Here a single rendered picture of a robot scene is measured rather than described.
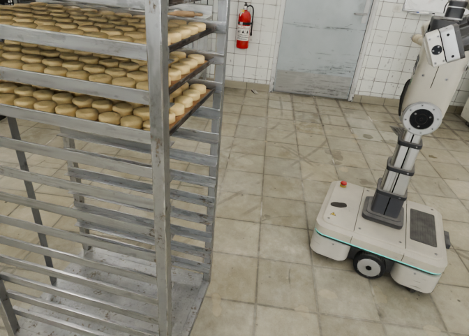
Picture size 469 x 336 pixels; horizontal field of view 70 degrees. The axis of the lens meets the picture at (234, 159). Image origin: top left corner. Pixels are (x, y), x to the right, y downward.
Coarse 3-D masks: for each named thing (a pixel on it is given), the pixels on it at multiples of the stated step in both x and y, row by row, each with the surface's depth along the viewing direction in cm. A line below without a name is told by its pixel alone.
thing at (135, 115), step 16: (0, 80) 95; (0, 96) 83; (16, 96) 85; (32, 96) 89; (48, 96) 87; (64, 96) 87; (80, 96) 88; (96, 96) 90; (176, 96) 98; (192, 96) 97; (64, 112) 79; (80, 112) 79; (96, 112) 80; (112, 112) 80; (128, 112) 84; (144, 112) 82; (176, 112) 86; (144, 128) 76
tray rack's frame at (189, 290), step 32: (32, 192) 122; (96, 256) 160; (128, 256) 161; (0, 288) 114; (64, 288) 143; (128, 288) 146; (192, 288) 148; (32, 320) 130; (64, 320) 131; (128, 320) 133; (192, 320) 135
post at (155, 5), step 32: (160, 0) 56; (160, 32) 58; (160, 64) 61; (160, 96) 64; (160, 128) 68; (160, 160) 71; (160, 192) 75; (160, 224) 80; (160, 256) 85; (160, 288) 91; (160, 320) 98
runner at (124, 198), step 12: (0, 168) 89; (12, 168) 88; (36, 180) 87; (48, 180) 86; (60, 180) 85; (84, 192) 85; (96, 192) 84; (108, 192) 83; (120, 192) 82; (132, 204) 83; (144, 204) 82
